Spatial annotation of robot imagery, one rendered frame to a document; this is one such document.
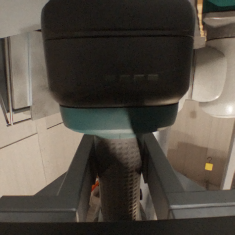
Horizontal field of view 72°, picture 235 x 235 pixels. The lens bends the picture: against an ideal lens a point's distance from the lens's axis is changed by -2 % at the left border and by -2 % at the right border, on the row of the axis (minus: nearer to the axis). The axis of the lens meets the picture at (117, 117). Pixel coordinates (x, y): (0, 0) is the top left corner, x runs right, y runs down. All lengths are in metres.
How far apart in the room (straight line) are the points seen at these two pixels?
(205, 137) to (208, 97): 10.94
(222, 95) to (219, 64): 0.08
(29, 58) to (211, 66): 2.52
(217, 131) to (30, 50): 10.38
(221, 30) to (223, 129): 10.84
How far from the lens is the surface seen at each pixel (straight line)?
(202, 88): 0.52
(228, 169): 0.83
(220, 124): 11.19
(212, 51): 0.53
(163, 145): 0.46
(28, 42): 2.78
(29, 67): 2.80
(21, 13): 0.44
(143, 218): 0.20
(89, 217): 9.57
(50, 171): 6.60
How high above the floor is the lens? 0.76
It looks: 17 degrees up
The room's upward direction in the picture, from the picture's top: 179 degrees clockwise
